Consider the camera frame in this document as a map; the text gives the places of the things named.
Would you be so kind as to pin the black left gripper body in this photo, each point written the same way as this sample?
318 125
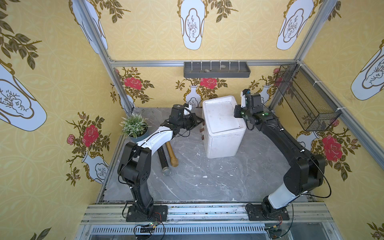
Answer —
193 120

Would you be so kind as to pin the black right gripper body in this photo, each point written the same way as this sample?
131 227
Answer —
240 112

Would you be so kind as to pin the wooden rolling pin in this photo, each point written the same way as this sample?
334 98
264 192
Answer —
173 159

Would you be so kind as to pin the black microphone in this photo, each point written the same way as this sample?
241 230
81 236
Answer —
166 171

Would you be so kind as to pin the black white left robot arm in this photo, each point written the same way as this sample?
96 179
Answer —
135 165

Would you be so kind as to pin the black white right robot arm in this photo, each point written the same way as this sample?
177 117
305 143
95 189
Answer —
306 169

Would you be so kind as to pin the white plastic drawer cabinet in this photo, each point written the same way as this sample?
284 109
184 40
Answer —
223 132

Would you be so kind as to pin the green potted plant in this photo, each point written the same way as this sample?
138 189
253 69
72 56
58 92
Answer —
134 126

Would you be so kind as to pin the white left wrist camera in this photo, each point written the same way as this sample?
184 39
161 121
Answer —
187 109

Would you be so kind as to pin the grey wall shelf tray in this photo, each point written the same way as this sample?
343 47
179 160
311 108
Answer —
216 69

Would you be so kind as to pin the black wire mesh basket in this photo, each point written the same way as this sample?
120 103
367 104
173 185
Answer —
312 107

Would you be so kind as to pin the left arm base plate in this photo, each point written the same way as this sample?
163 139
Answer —
157 213

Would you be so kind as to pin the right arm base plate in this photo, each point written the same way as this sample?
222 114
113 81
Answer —
264 213

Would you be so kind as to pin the aluminium front rail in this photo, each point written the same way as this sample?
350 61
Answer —
306 220

